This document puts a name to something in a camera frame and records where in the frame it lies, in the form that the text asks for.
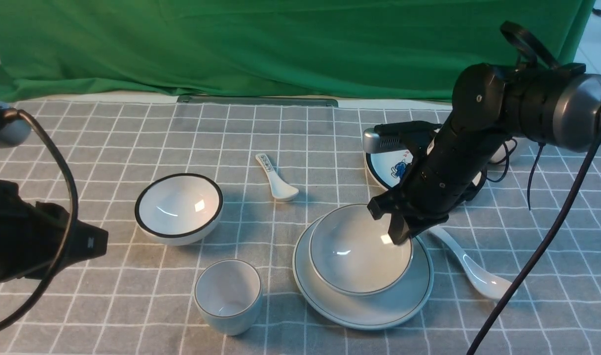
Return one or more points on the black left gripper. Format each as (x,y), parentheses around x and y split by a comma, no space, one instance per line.
(30,236)

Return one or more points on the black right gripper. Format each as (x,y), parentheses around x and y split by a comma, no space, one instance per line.
(435,181)

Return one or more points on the thin-rimmed white bowl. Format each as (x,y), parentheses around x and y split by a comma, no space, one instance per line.
(353,253)

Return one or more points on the large plain white spoon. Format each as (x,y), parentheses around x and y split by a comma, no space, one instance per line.
(487,284)

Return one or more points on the thin-rimmed white cup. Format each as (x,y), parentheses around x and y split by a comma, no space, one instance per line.
(229,295)

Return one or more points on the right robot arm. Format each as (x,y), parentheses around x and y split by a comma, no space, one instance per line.
(490,105)

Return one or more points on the illustrated black-rimmed plate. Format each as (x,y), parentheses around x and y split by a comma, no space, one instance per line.
(388,168)

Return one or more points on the black-rimmed white bowl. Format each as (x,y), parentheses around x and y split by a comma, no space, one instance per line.
(179,210)

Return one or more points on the plain thin-rimmed white plate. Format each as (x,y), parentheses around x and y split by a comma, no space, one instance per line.
(392,308)

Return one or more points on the small patterned white spoon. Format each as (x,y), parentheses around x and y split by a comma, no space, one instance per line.
(280,190)

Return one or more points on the black-rimmed white cup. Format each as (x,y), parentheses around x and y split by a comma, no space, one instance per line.
(504,152)

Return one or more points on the grey metal bar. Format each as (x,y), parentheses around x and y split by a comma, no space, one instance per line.
(258,101)

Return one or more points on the grey checked tablecloth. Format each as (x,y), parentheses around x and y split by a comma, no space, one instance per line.
(137,299)

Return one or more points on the green backdrop cloth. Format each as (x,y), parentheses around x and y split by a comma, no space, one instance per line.
(369,49)

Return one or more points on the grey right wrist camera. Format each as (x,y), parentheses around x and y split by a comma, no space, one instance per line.
(411,136)

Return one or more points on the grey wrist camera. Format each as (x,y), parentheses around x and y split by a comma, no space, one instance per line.
(13,130)
(411,136)

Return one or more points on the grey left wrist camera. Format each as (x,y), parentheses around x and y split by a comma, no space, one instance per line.
(13,130)

